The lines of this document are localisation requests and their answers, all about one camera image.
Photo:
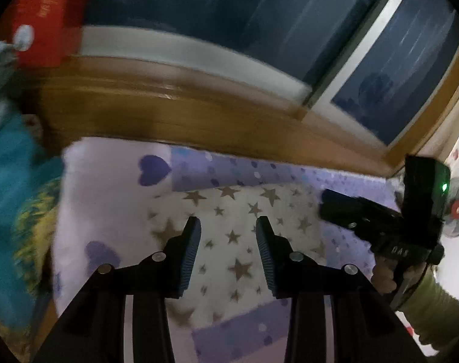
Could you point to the purple dotted bed sheet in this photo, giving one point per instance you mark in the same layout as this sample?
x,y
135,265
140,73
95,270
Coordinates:
x,y
101,196

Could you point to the white star print cloth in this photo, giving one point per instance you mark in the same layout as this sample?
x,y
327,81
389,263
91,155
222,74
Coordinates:
x,y
229,211

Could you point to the person's right hand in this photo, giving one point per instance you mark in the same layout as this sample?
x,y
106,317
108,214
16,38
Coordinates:
x,y
382,278

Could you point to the pale blue knit cloth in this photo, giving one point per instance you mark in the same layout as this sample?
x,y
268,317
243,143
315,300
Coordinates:
x,y
2,75

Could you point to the red box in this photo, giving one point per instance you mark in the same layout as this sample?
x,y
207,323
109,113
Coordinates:
x,y
44,15

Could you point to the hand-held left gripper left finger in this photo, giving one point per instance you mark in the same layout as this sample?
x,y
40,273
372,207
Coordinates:
x,y
189,257

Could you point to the window with white frame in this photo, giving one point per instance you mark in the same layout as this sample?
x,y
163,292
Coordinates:
x,y
252,15

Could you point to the standing electric fan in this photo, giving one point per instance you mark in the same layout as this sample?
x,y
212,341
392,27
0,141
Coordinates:
x,y
458,211

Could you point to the teal patterned blanket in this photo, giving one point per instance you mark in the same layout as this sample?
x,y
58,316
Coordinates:
x,y
10,196

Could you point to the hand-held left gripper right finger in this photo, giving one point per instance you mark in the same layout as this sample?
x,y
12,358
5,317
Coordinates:
x,y
267,257

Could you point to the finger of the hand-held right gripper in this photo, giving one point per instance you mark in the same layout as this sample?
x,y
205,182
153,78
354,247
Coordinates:
x,y
354,213

